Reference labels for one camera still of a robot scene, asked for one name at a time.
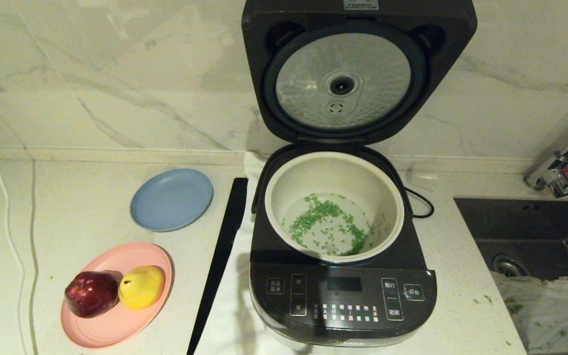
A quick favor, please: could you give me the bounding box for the pink plastic plate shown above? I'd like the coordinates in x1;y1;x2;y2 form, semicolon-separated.
61;242;175;349

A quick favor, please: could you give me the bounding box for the round steel sink drain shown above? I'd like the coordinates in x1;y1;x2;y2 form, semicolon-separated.
491;254;529;278

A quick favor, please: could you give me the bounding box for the white inner pot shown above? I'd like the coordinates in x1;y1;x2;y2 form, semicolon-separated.
264;151;405;263

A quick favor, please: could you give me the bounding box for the chrome faucet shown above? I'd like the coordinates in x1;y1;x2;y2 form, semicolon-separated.
522;112;568;199

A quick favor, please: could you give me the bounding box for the yellow pear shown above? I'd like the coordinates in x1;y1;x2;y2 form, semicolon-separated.
118;266;166;311

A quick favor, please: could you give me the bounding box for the red apple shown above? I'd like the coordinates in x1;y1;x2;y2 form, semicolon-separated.
64;271;119;319

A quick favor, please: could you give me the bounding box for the chopped green onion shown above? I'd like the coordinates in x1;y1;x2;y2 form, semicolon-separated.
289;194;369;256

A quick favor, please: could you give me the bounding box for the black power cord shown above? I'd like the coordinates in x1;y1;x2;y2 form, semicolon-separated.
405;187;433;219

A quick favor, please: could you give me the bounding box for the black rice cooker base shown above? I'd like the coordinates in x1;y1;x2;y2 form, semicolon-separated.
249;144;437;349

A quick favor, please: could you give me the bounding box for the white cloth with green specks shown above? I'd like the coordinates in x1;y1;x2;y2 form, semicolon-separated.
491;271;568;354

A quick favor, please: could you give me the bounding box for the blue plastic plate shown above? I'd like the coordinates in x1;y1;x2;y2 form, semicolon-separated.
130;169;214;233

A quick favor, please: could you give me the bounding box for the long black flat strip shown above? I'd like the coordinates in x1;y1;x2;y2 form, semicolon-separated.
186;178;249;355

